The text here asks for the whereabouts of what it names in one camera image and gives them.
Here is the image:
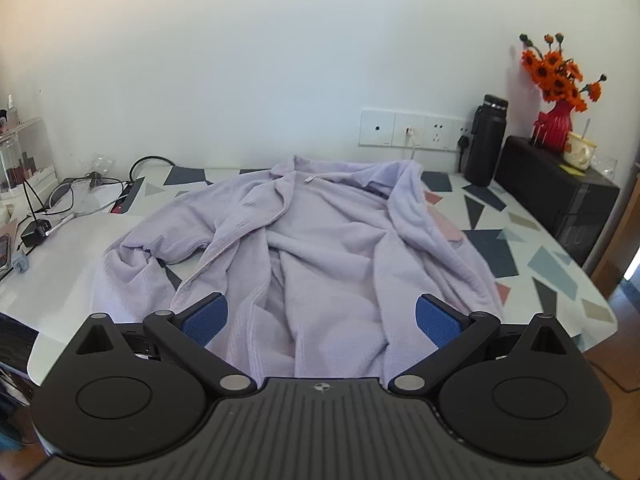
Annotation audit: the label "lavender ribbed pajama garment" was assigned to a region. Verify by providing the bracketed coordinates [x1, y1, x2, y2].
[91, 157, 502, 382]

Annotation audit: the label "black power adapter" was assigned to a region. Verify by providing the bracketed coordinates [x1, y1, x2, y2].
[21, 219, 51, 248]

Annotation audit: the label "black power strip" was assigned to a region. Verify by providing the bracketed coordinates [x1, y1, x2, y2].
[110, 177, 144, 214]

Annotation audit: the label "black nightstand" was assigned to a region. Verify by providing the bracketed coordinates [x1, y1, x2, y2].
[495, 136, 620, 264]

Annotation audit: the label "clear acrylic cosmetics organizer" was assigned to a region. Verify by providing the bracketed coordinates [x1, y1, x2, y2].
[1, 117, 58, 202]

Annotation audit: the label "white charging cable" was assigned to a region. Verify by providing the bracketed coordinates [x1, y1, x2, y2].
[403, 127, 422, 162]

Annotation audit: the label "orange artificial flowers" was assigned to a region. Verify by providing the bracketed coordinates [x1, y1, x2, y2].
[518, 32, 608, 113]

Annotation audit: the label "clear drinking glass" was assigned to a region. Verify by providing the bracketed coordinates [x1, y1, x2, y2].
[591, 155, 617, 181]

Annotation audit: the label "white wall socket panel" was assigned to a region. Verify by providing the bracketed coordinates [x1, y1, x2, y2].
[358, 110, 472, 152]

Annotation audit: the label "black thermos bottle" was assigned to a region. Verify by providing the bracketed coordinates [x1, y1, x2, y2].
[463, 94, 509, 188]

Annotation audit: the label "yellow ceramic mug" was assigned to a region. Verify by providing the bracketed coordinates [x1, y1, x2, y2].
[563, 132, 597, 171]

